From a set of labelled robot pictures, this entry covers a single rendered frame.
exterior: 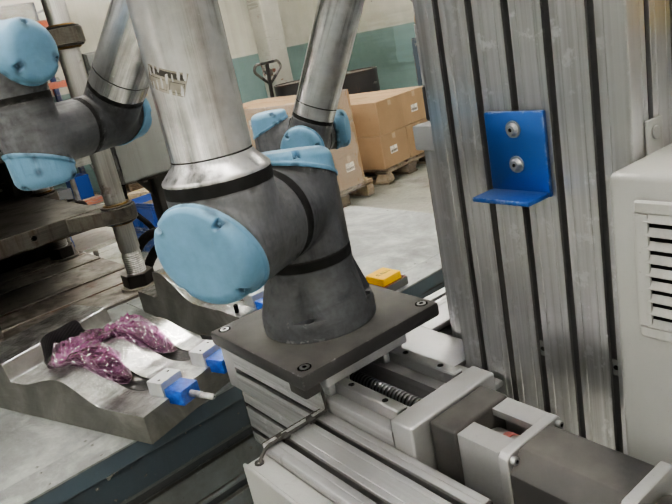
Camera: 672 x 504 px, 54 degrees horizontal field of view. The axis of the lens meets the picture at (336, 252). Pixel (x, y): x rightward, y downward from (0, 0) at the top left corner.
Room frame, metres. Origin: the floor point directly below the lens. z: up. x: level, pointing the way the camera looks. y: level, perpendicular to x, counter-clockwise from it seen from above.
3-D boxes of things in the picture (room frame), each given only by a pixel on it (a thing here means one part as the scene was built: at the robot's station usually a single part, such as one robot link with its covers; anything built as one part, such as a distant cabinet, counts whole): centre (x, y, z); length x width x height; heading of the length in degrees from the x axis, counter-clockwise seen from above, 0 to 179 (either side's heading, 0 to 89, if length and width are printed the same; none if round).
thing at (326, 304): (0.81, 0.04, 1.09); 0.15 x 0.15 x 0.10
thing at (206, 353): (1.12, 0.24, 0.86); 0.13 x 0.05 x 0.05; 55
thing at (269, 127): (1.34, 0.08, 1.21); 0.09 x 0.08 x 0.11; 76
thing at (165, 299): (1.51, 0.27, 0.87); 0.50 x 0.26 x 0.14; 38
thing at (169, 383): (1.03, 0.30, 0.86); 0.13 x 0.05 x 0.05; 55
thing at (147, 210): (5.23, 1.26, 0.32); 0.60 x 0.41 x 0.22; 44
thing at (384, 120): (6.54, -0.44, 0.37); 1.20 x 0.82 x 0.74; 46
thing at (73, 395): (1.23, 0.50, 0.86); 0.50 x 0.26 x 0.11; 55
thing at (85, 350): (1.23, 0.49, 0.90); 0.26 x 0.18 x 0.08; 55
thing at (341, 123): (1.30, -0.02, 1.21); 0.11 x 0.11 x 0.08; 76
